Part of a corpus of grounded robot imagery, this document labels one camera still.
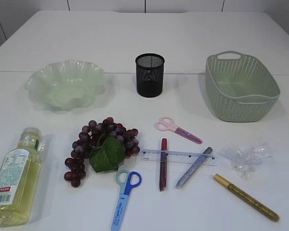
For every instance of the green plastic woven basket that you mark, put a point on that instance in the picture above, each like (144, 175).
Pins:
(239, 87)

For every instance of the red glitter pen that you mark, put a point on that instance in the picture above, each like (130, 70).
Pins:
(163, 166)

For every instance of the silver glitter pen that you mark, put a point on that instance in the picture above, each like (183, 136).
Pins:
(193, 168)

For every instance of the purple grape bunch with leaf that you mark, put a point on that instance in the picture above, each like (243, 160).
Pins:
(105, 145)

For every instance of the green wavy glass plate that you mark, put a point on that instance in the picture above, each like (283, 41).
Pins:
(66, 85)

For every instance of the clear plastic ruler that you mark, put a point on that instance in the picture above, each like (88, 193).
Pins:
(178, 157)

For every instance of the pink small scissors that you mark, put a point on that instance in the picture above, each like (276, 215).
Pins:
(167, 124)

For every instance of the gold glitter pen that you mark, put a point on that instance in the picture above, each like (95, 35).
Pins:
(264, 210)

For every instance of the clear plastic sheet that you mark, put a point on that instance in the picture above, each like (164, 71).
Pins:
(245, 161)

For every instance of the blue scissors with sheath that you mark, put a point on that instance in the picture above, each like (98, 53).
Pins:
(123, 179)

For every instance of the yellow tea drink bottle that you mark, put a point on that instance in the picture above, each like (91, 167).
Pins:
(19, 175)

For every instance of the black mesh pen holder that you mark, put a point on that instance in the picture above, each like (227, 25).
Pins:
(149, 74)

